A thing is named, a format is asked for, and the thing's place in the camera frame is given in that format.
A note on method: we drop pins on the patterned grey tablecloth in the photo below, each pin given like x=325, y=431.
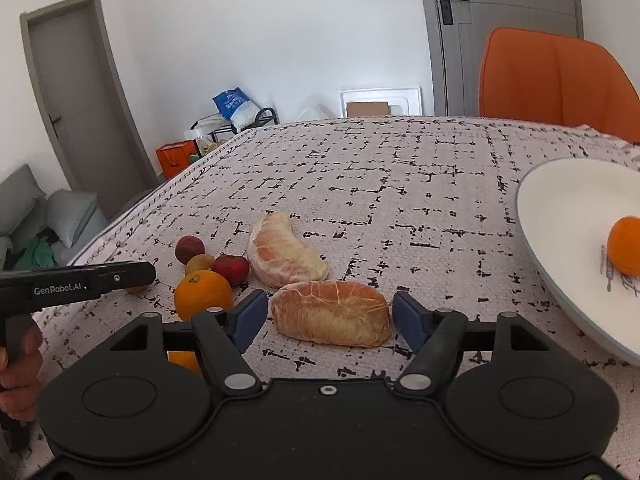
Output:
x=425, y=204

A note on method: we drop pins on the white foam packaging board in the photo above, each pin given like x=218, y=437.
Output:
x=402, y=101

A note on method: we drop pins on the long peeled pomelo segment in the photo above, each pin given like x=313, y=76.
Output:
x=278, y=257

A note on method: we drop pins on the left hand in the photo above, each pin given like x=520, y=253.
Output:
x=19, y=377

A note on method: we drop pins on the orange paper bag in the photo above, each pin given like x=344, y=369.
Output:
x=176, y=157

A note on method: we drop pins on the large orange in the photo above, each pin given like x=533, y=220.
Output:
x=202, y=290

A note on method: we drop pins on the grey sofa cushion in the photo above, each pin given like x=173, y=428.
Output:
x=19, y=194

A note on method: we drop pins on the dark red apple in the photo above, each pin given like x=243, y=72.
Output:
x=188, y=247

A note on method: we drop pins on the black door handle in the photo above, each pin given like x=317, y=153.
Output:
x=446, y=11

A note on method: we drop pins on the small red apple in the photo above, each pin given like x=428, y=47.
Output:
x=235, y=269

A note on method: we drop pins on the clear plastic bag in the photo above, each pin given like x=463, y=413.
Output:
x=314, y=112

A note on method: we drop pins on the grey door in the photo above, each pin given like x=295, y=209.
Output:
x=82, y=104
x=465, y=37

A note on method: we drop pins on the green cloth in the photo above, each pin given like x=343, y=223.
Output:
x=37, y=255

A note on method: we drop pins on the white plate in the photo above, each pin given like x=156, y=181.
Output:
x=565, y=209

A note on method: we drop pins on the orange chair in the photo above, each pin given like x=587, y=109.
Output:
x=557, y=80

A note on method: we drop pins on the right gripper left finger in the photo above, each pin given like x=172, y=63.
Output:
x=144, y=391

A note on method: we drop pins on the blue and white bag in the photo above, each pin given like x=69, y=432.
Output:
x=236, y=107

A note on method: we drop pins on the orange in plate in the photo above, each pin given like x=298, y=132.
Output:
x=623, y=246

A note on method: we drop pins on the black shoe rack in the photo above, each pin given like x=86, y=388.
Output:
x=265, y=116

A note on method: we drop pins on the brown cardboard piece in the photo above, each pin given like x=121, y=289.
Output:
x=367, y=109

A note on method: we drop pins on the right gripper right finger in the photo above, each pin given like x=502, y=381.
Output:
x=504, y=386

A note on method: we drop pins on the short peeled pomelo segment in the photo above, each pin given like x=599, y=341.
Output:
x=341, y=313

